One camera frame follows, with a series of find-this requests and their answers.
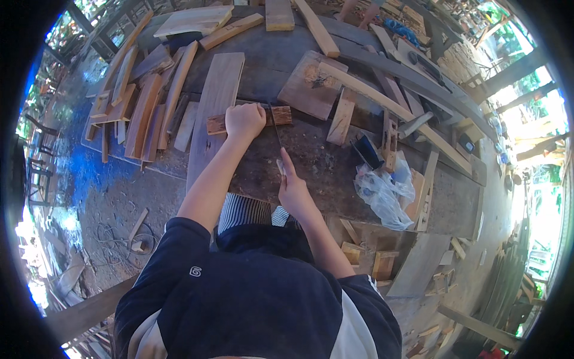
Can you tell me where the person's left hand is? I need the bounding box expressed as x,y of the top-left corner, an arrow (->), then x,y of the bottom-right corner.
225,103 -> 268,142

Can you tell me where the person's right hand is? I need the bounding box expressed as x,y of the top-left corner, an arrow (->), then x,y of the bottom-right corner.
277,148 -> 318,221

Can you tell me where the hand saw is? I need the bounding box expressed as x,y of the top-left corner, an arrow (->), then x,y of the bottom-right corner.
267,102 -> 288,180

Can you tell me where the reddish wood block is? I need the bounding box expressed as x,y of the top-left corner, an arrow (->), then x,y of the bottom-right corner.
206,105 -> 293,136

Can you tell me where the long wide wood plank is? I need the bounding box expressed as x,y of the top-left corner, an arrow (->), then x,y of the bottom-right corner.
186,52 -> 246,194

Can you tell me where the square board with dark stain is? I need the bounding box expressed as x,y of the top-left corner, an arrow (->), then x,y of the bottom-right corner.
277,50 -> 349,121

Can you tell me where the small wooden stool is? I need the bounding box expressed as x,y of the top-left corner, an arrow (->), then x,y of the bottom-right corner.
371,250 -> 400,282
340,241 -> 365,266

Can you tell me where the clear plastic bag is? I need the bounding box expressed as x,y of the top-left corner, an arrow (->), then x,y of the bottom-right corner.
353,155 -> 417,232

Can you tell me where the short light wood plank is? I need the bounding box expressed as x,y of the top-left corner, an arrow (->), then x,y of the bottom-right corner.
326,87 -> 358,146

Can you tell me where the notched light wood bar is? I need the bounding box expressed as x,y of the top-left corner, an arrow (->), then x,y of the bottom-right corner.
199,13 -> 265,51

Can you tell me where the pile of wood planks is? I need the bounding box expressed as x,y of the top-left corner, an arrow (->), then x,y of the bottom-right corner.
84,10 -> 200,172

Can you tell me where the thick short wood plank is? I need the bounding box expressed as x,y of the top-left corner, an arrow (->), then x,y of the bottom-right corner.
265,0 -> 296,32

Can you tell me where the wide pale wood board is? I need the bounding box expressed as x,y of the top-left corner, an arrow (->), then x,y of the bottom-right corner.
153,5 -> 235,39

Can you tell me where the person's body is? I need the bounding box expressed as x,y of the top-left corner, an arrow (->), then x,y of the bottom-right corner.
113,217 -> 403,359

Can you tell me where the narrow light wood batten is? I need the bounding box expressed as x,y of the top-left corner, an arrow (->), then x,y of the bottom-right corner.
293,0 -> 341,59

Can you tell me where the long light wood strip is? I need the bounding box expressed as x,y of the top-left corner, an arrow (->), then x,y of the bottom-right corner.
318,61 -> 473,176

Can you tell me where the thin upright wood slat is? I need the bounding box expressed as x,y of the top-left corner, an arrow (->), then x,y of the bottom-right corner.
415,150 -> 440,233

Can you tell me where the grey flat board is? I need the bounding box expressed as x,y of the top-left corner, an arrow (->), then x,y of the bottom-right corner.
387,233 -> 452,299

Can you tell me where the long grey wood beam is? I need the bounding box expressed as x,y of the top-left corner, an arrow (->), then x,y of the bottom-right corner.
339,39 -> 499,143

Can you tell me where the heap of wood offcuts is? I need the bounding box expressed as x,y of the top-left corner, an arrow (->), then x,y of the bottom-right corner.
404,237 -> 523,359

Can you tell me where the dark wooden chair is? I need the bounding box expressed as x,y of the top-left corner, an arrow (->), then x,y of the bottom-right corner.
24,113 -> 60,208

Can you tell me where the brown wood beam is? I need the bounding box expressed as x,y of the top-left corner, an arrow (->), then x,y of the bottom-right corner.
45,274 -> 141,346

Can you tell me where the coiled cable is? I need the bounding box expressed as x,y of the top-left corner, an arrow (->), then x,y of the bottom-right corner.
95,222 -> 158,271

